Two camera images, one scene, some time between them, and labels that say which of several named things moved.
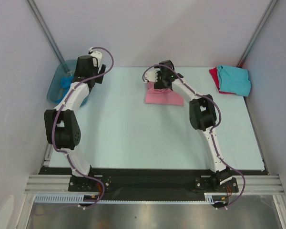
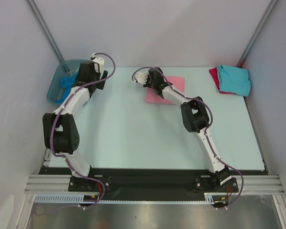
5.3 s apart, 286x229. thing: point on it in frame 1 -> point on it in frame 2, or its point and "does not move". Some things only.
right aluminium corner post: [267, 12] does not move
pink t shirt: [165, 96] does not move
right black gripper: [160, 83] -> [150, 84]
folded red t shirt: [214, 72] does not move
